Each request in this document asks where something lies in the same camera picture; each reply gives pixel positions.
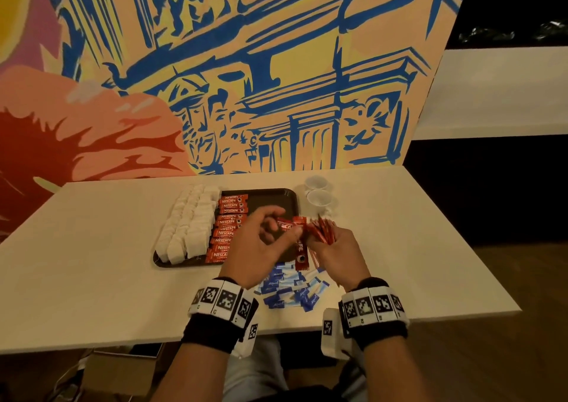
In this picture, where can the small white cup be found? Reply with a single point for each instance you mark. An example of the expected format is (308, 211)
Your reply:
(321, 202)
(317, 182)

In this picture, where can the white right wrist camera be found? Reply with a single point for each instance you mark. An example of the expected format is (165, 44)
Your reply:
(333, 331)

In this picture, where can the row of tea bags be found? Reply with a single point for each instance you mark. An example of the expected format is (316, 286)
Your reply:
(186, 229)

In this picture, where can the pile of blue sugar sachets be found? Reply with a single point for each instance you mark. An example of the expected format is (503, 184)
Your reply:
(288, 291)

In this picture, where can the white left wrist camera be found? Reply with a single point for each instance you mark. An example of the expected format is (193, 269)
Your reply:
(248, 337)

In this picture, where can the row of red Nescafe sachets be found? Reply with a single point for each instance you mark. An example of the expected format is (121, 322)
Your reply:
(226, 229)

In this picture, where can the dark brown tray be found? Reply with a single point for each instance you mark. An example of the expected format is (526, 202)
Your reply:
(275, 200)

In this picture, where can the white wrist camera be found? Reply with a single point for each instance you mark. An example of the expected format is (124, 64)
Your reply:
(333, 331)
(248, 337)

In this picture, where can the black right wristband with markers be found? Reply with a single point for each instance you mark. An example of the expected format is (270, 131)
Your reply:
(373, 313)

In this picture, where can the black left wristband with markers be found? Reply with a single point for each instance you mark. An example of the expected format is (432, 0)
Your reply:
(222, 317)

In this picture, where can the black wristband with markers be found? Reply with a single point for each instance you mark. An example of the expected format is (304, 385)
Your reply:
(373, 313)
(222, 317)

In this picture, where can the person's left hand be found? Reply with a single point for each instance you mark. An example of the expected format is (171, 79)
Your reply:
(253, 255)

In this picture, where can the person's right hand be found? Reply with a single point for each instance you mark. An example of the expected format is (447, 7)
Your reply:
(342, 260)

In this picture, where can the single red coffee stick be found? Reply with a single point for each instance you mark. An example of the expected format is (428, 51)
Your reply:
(293, 223)

